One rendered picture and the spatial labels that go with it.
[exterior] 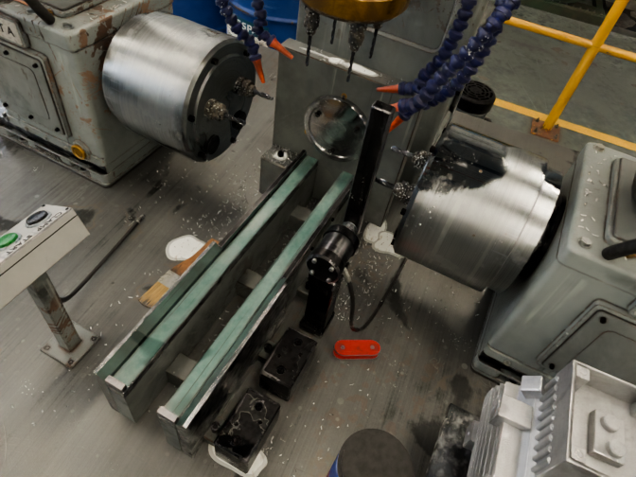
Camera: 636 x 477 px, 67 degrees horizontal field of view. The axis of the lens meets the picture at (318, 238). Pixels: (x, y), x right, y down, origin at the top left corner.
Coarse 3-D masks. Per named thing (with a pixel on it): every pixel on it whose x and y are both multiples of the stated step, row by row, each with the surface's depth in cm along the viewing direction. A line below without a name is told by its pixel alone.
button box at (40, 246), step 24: (48, 216) 67; (72, 216) 68; (24, 240) 63; (48, 240) 65; (72, 240) 68; (0, 264) 60; (24, 264) 63; (48, 264) 65; (0, 288) 60; (24, 288) 63
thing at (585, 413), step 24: (552, 384) 56; (576, 384) 54; (600, 384) 54; (624, 384) 53; (552, 408) 53; (576, 408) 53; (600, 408) 54; (624, 408) 54; (552, 432) 52; (576, 432) 51; (600, 432) 51; (624, 432) 51; (552, 456) 49; (600, 456) 49; (624, 456) 49
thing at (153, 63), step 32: (128, 32) 86; (160, 32) 86; (192, 32) 86; (128, 64) 85; (160, 64) 84; (192, 64) 83; (224, 64) 88; (128, 96) 87; (160, 96) 85; (192, 96) 84; (224, 96) 93; (128, 128) 96; (160, 128) 88; (192, 128) 88; (224, 128) 98
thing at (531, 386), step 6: (522, 378) 59; (528, 378) 59; (534, 378) 58; (540, 378) 58; (522, 384) 58; (528, 384) 58; (534, 384) 58; (540, 384) 57; (522, 390) 58; (528, 390) 58; (534, 390) 57; (540, 390) 57; (528, 396) 58; (534, 396) 58; (540, 396) 57
